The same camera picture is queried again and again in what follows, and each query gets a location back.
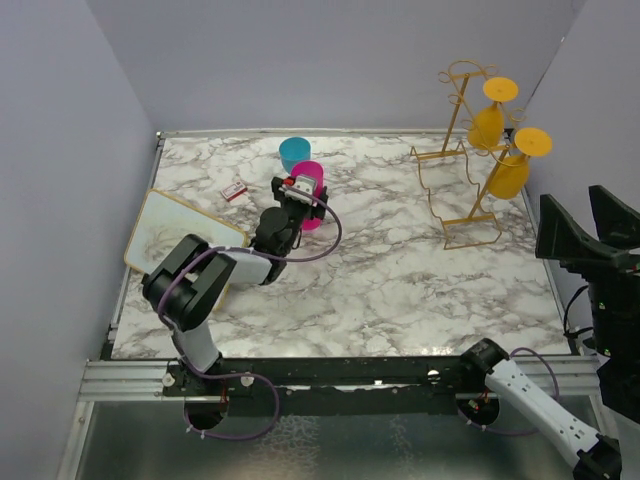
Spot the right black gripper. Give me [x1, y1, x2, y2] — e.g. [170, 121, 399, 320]
[535, 180, 640, 358]

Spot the pink plastic wine glass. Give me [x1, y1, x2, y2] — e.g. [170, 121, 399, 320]
[291, 160, 324, 231]

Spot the blue plastic wine glass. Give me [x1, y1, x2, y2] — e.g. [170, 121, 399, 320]
[278, 137, 311, 173]

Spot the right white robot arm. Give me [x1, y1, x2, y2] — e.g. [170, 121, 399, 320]
[459, 185, 639, 479]

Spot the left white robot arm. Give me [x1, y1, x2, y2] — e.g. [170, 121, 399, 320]
[141, 174, 329, 395]

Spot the yellow wine glass front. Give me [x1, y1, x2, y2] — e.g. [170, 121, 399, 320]
[488, 127, 553, 200]

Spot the yellow wine glass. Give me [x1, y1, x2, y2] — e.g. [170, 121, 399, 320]
[488, 127, 553, 200]
[467, 77, 519, 150]

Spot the yellow wine glass rear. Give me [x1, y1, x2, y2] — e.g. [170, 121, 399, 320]
[467, 77, 519, 150]

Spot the small red card box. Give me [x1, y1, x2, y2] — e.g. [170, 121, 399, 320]
[220, 181, 247, 202]

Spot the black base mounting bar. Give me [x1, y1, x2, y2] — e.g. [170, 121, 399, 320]
[163, 354, 495, 417]

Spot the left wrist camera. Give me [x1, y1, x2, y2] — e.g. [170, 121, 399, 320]
[280, 175, 317, 204]

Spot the gold wire glass rack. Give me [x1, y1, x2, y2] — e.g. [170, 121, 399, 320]
[409, 59, 520, 250]

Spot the small whiteboard wooden frame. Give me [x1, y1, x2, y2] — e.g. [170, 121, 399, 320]
[124, 189, 248, 280]

